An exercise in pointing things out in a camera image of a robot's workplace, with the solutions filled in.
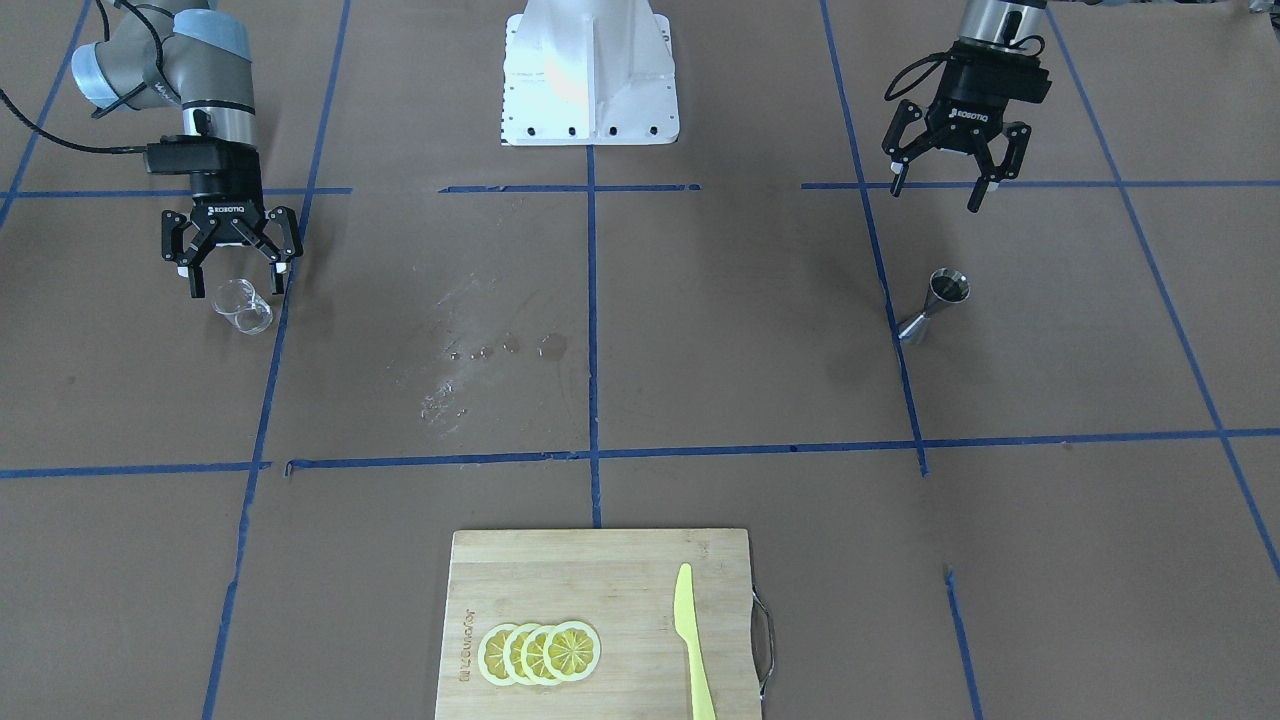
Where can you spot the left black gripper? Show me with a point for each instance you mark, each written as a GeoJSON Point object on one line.
{"type": "Point", "coordinates": [962, 116]}

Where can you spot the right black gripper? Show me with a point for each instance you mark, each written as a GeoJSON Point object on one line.
{"type": "Point", "coordinates": [229, 212]}

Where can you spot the small clear glass cup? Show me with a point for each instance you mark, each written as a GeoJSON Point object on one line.
{"type": "Point", "coordinates": [241, 305]}

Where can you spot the steel double jigger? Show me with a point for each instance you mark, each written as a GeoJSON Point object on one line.
{"type": "Point", "coordinates": [947, 287]}

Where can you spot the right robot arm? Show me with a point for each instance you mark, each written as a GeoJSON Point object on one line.
{"type": "Point", "coordinates": [189, 56]}

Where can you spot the rear lemon slice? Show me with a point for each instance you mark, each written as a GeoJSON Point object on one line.
{"type": "Point", "coordinates": [493, 655]}

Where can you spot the bamboo cutting board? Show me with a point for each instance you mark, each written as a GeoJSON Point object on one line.
{"type": "Point", "coordinates": [622, 583]}

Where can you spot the yellow plastic knife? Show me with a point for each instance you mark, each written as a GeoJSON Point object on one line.
{"type": "Point", "coordinates": [686, 626]}

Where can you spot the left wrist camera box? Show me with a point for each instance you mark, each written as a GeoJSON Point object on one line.
{"type": "Point", "coordinates": [985, 76]}

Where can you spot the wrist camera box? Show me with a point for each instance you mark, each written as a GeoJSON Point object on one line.
{"type": "Point", "coordinates": [175, 155]}
{"type": "Point", "coordinates": [985, 76]}

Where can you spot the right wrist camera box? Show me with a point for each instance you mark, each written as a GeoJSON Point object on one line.
{"type": "Point", "coordinates": [175, 155]}

